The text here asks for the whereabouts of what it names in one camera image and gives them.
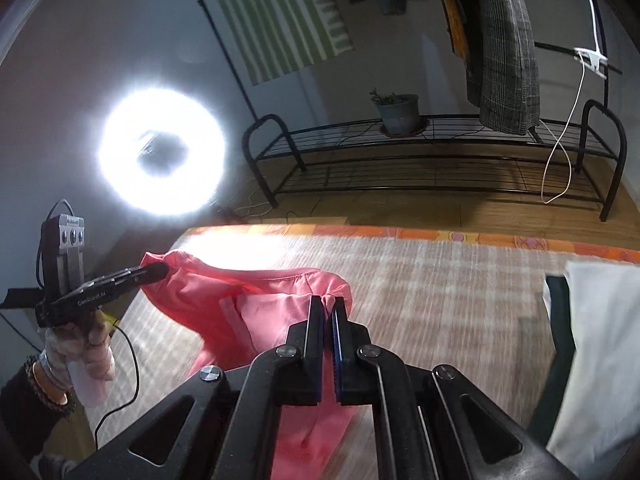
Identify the orange patterned bed sheet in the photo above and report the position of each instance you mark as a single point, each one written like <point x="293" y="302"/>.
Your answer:
<point x="616" y="254"/>

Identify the striped green white cloth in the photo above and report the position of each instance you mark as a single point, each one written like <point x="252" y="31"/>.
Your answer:
<point x="278" y="37"/>

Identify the plaid bed blanket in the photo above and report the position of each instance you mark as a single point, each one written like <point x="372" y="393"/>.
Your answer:
<point x="478" y="308"/>

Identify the left forearm with bracelets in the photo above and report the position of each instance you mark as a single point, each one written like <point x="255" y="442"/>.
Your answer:
<point x="28" y="415"/>

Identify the bright ring light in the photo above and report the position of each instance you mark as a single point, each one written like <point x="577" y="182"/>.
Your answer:
<point x="162" y="152"/>

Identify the yellow hanging garment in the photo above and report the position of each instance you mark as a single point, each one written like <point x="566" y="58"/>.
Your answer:
<point x="455" y="24"/>

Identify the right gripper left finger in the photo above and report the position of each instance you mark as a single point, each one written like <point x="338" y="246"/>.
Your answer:
<point x="220" y="425"/>

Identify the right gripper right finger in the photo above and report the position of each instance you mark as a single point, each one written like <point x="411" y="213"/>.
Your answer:
<point x="431" y="424"/>

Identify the white folded garment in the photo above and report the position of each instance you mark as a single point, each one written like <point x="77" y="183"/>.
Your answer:
<point x="599" y="412"/>

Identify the potted plant grey pot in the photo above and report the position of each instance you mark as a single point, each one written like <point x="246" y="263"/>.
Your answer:
<point x="399" y="113"/>

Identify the pink t-shirt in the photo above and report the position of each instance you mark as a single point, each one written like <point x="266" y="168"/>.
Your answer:
<point x="238" y="315"/>

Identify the dark green folded garment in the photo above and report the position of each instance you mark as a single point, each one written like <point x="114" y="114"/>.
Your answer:
<point x="546" y="413"/>

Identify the black metal clothes rack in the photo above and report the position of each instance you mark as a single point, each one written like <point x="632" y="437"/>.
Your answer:
<point x="578" y="154"/>

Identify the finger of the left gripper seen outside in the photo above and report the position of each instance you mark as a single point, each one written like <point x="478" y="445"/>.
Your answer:
<point x="120" y="282"/>

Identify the white clip lamp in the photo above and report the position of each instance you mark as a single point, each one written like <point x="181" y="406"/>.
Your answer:
<point x="593" y="58"/>

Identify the left gloved hand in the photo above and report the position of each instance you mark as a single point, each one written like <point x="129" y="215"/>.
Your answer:
<point x="78" y="357"/>

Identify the hanging grey plaid coat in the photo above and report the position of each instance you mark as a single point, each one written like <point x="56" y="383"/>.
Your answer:
<point x="503" y="81"/>

